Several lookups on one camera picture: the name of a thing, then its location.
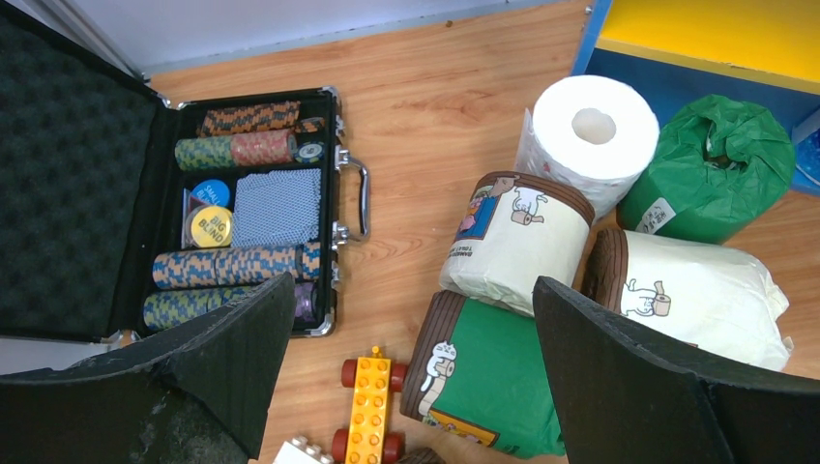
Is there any plain white paper towel roll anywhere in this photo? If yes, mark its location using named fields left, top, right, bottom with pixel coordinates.
left=514, top=74, right=659, bottom=220

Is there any black poker chip case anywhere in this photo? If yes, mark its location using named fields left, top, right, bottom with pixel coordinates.
left=1, top=3, right=349, bottom=342

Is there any white toy brick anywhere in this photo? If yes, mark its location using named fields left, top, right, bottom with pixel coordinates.
left=273, top=436, right=336, bottom=464

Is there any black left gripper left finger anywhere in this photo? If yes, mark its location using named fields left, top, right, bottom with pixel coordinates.
left=1, top=276, right=295, bottom=463

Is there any blue Tempo tissue pack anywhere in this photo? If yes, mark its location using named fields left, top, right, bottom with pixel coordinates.
left=791, top=109, right=819, bottom=187

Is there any blue small blind button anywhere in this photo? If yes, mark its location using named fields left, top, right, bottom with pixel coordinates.
left=190, top=179, right=231, bottom=207

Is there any cream wrapped roll brown band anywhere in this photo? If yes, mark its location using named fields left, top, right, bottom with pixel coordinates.
left=581, top=228, right=794, bottom=371

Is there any yellow big blind button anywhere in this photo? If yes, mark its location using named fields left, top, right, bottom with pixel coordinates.
left=183, top=205, right=234, bottom=248

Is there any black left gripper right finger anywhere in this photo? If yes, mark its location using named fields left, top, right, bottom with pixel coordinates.
left=533, top=276, right=819, bottom=463

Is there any blue playing card deck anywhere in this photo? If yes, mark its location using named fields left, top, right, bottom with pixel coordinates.
left=232, top=168, right=321, bottom=247

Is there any cream wrapped roll blue picture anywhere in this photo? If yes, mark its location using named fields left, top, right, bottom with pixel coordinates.
left=439, top=171, right=595, bottom=316

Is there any plain green wrapped roll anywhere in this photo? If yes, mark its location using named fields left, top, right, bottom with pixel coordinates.
left=617, top=95, right=796, bottom=245

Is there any green wrapped roll front left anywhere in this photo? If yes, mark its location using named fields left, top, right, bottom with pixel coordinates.
left=395, top=448, right=446, bottom=464

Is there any green wrapped roll brown band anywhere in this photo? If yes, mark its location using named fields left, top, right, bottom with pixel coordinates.
left=399, top=291, right=566, bottom=459

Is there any blue shelf with coloured boards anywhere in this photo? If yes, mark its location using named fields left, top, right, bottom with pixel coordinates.
left=572, top=1, right=819, bottom=194

